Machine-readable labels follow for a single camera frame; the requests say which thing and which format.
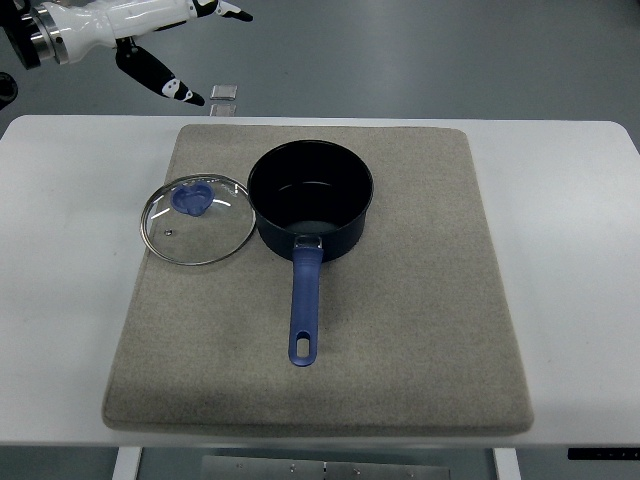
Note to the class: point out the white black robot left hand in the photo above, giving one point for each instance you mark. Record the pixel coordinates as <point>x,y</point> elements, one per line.
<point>68,33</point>

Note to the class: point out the glass lid blue knob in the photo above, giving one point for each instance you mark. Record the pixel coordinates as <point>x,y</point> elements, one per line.
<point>197,220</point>

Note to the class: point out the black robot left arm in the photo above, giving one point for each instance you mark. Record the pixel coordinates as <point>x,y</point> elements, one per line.
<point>20,28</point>

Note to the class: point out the upper floor socket plate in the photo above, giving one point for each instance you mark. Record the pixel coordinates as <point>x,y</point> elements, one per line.
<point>224,92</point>

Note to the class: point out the floor socket plate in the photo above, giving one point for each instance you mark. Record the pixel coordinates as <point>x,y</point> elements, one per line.
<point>222,110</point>
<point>224,92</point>

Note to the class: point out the lower floor socket plate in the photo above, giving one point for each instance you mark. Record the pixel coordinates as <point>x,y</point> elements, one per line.
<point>222,110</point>

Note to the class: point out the white left table leg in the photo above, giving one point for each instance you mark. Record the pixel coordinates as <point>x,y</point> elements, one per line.
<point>127,463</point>

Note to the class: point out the white table leg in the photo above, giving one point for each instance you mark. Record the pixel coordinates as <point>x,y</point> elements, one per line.
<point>506,464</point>
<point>127,463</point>

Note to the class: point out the white right table leg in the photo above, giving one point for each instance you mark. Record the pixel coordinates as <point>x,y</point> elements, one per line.
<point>506,464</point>

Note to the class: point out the black table control panel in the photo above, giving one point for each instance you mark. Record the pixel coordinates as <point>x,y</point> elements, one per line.
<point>604,454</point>

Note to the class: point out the dark pot blue handle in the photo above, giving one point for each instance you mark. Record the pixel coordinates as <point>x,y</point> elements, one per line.
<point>310,198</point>

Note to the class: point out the grey metal base plate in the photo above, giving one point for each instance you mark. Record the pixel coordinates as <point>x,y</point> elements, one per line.
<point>227,467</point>

